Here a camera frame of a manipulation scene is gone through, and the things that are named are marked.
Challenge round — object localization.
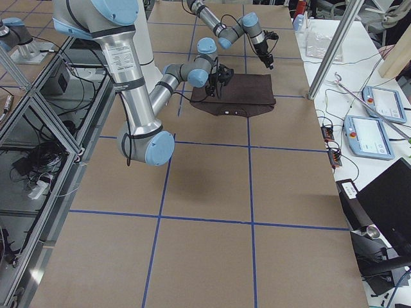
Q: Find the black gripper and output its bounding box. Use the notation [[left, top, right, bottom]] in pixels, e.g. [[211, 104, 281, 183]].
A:
[[254, 40, 274, 69], [205, 73, 222, 97]]

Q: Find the brown t-shirt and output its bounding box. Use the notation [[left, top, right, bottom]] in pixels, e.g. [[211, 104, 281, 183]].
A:
[[189, 74, 276, 117]]

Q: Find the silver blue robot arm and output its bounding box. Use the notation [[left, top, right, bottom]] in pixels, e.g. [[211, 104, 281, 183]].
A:
[[53, 1, 218, 166], [182, 0, 279, 70]]

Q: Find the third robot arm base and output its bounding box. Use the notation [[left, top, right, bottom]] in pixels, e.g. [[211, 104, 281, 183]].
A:
[[1, 17, 55, 65]]

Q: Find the clear plastic bag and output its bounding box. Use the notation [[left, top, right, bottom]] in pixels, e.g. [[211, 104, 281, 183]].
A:
[[305, 30, 333, 59]]

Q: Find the red cylinder tube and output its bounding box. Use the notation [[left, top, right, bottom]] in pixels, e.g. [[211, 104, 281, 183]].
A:
[[296, 0, 306, 15]]

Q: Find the reacher grabber stick tool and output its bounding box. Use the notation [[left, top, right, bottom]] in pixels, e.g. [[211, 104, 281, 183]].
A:
[[332, 72, 411, 145]]

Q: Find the orange black connector block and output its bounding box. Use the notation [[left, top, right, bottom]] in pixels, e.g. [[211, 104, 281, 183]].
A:
[[320, 125, 335, 142]]

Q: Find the near teach pendant tablet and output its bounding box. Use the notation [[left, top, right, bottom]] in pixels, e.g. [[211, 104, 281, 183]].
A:
[[344, 115, 395, 160]]

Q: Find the teach pendant tablet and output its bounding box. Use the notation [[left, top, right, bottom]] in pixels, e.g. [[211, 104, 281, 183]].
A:
[[344, 115, 395, 160], [362, 86, 407, 124]]

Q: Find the far teach pendant tablet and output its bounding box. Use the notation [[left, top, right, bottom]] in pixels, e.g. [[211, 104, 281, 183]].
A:
[[362, 86, 407, 124]]

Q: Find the black box with label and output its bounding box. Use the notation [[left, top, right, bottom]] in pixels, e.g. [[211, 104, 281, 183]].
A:
[[336, 179, 373, 231]]

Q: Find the black monitor on stand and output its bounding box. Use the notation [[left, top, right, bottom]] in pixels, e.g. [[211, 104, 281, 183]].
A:
[[351, 158, 410, 295]]

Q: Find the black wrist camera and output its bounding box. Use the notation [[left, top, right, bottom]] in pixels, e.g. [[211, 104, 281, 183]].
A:
[[218, 64, 234, 87]]

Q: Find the aluminium frame post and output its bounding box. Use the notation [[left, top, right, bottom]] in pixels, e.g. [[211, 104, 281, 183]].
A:
[[307, 0, 364, 100]]

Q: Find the aluminium frame rail structure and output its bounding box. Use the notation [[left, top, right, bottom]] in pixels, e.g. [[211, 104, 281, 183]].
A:
[[1, 38, 114, 307]]

